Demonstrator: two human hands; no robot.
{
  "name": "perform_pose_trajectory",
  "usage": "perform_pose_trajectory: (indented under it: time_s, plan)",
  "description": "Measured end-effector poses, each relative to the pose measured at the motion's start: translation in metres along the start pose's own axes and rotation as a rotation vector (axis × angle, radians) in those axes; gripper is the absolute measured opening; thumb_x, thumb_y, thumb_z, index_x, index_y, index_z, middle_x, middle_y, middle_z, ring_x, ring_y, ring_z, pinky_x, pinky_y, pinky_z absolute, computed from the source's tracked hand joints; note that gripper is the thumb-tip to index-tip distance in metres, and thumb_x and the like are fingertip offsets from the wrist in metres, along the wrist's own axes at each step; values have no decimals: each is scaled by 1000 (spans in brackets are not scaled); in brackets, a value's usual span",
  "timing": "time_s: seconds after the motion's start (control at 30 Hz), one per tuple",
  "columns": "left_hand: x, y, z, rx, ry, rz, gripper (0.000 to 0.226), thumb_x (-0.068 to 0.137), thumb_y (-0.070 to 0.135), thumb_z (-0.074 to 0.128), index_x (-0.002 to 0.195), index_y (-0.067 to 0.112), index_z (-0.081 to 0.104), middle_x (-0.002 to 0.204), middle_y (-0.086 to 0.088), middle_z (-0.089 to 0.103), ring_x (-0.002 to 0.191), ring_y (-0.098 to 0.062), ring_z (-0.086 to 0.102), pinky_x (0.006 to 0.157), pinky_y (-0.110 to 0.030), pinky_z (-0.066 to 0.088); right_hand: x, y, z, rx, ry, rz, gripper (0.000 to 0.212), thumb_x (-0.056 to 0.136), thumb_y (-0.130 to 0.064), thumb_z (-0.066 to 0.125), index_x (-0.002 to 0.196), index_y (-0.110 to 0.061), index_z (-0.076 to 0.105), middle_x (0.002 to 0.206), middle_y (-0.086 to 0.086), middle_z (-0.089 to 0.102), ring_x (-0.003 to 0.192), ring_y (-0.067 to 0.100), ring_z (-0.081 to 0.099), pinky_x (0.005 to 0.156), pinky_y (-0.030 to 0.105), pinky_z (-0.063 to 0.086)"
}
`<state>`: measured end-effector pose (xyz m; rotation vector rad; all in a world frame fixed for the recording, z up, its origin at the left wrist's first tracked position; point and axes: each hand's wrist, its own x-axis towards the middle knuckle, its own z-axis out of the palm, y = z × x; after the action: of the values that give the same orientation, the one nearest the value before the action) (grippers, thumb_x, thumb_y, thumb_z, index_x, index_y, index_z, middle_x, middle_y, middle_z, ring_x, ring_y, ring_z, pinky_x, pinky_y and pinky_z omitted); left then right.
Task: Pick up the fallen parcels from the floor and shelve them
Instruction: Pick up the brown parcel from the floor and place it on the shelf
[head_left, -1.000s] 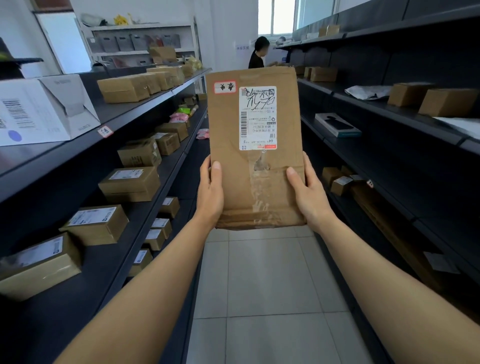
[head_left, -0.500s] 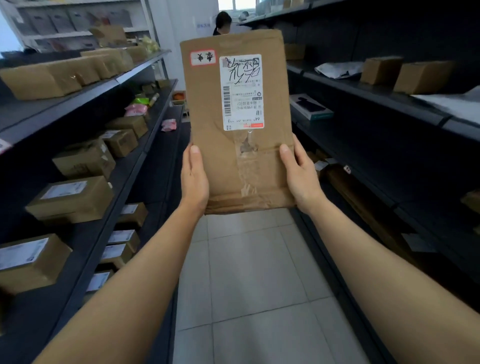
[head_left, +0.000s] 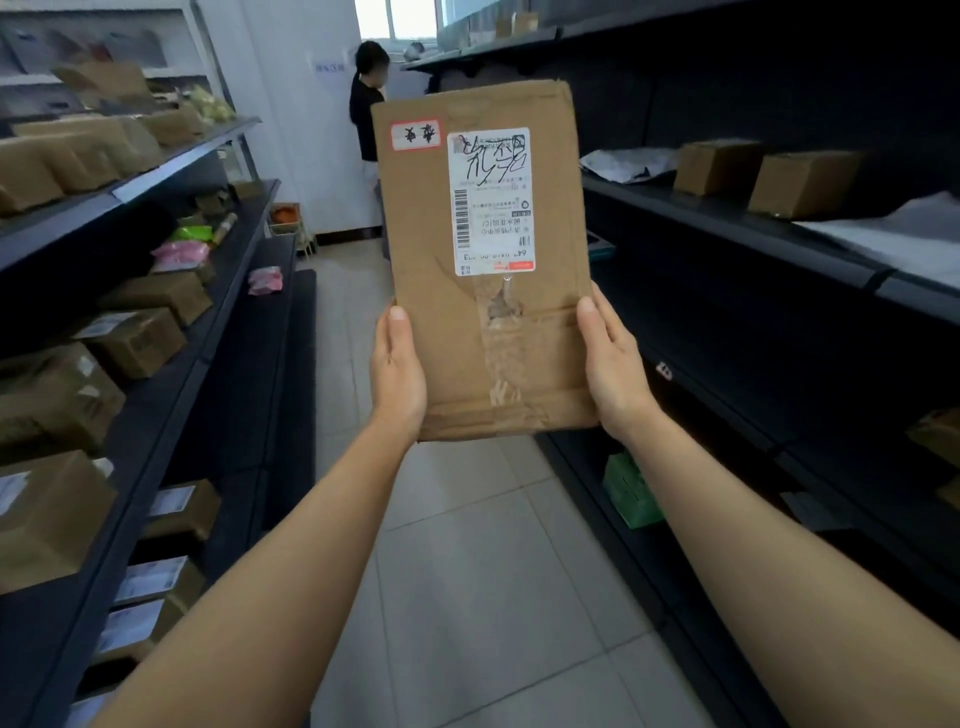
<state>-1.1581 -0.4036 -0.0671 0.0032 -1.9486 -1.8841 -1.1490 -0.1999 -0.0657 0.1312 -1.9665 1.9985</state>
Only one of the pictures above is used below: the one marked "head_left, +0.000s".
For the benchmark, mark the dark metal shelving unit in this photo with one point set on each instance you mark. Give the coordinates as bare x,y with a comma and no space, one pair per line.
750,315
225,352

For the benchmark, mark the person's left thumb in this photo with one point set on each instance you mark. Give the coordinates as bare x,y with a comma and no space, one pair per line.
400,337

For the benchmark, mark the crumpled white plastic bag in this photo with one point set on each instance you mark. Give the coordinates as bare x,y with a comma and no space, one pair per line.
626,165

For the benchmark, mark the large white plastic mailer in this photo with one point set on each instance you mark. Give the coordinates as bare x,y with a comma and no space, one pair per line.
892,240

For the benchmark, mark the paper wall sign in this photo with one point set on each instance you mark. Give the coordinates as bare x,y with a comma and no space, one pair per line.
324,67

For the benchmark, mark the green box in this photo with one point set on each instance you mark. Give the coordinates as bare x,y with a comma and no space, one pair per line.
631,491

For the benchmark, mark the crumpled cardboard box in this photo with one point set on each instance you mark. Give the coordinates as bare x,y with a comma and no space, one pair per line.
52,405

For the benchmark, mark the person's left forearm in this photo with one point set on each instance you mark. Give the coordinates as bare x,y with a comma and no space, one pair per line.
285,570

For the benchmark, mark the person's left hand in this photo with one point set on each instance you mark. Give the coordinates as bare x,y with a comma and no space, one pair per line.
396,390

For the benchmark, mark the small pink packet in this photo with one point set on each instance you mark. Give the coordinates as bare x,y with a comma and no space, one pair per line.
265,281

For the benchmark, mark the person's right thumb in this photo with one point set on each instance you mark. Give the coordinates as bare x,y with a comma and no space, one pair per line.
587,326

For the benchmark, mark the cardboard parcel white label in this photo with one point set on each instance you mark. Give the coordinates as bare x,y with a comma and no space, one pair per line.
480,330

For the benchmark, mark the plain cardboard box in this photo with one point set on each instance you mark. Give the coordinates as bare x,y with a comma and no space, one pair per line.
802,184
716,166

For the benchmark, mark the small cardboard box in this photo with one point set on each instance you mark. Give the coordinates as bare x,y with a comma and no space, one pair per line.
161,294

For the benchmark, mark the large cardboard box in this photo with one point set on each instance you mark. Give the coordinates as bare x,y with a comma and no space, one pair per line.
49,517

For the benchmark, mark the white stool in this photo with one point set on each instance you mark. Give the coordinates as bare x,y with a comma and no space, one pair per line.
305,240

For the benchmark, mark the flat box with white label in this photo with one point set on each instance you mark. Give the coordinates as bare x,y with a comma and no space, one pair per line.
184,508
154,579
135,626

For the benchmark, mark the orange basket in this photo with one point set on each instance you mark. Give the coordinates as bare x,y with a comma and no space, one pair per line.
285,219

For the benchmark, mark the row of brown paper parcels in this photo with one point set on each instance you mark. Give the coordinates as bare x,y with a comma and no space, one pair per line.
75,154

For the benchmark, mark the window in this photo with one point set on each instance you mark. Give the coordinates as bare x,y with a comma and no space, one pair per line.
396,19

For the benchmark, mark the person's right hand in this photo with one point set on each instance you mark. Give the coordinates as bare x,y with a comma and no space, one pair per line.
616,375

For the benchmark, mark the teal and white packet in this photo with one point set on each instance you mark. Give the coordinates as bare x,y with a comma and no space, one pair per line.
598,247

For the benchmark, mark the green packet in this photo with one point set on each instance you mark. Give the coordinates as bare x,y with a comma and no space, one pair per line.
193,233

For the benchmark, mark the person's right forearm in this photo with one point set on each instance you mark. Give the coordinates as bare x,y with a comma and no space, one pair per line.
765,570

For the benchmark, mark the yellow-green plastic bag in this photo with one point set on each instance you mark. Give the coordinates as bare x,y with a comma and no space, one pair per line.
211,105

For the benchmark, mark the cardboard box with white label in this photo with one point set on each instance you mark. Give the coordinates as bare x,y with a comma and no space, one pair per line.
135,341

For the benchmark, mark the grey plastic mailer bags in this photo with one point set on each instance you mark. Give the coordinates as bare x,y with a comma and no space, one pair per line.
82,45

